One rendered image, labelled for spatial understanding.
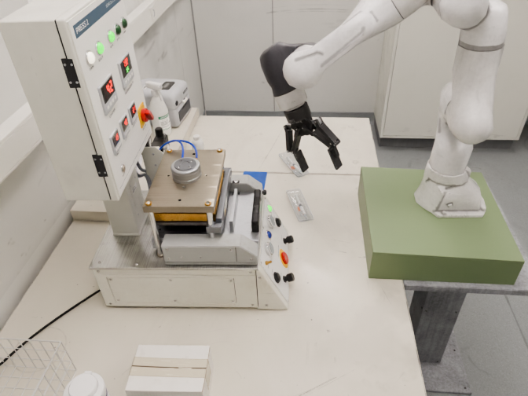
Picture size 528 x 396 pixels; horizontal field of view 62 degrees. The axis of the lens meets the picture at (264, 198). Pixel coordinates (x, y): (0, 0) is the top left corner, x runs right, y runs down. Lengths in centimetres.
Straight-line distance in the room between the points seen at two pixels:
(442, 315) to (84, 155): 144
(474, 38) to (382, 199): 57
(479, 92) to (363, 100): 248
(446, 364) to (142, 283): 142
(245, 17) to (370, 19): 241
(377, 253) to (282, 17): 245
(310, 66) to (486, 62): 45
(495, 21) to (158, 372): 116
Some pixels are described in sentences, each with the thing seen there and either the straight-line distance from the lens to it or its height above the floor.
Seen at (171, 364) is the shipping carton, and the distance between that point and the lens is 114.
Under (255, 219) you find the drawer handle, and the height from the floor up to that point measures 101.
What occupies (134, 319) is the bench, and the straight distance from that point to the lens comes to 136.
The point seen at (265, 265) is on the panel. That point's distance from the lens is 123.
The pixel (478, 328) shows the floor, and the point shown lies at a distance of 238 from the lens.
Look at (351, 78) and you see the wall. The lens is 365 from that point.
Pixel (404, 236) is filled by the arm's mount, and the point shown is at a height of 86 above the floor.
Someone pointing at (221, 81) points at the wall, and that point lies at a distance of 371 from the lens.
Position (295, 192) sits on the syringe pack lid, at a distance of 168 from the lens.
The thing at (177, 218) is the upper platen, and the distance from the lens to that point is 118.
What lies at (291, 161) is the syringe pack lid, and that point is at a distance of 186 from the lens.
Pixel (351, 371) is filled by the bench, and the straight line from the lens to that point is 122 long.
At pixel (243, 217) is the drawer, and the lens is 127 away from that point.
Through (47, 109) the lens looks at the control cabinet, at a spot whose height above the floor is 139.
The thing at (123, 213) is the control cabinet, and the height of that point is 102.
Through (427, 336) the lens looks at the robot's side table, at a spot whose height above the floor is 20.
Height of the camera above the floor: 179
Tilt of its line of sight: 38 degrees down
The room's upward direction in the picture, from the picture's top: 2 degrees counter-clockwise
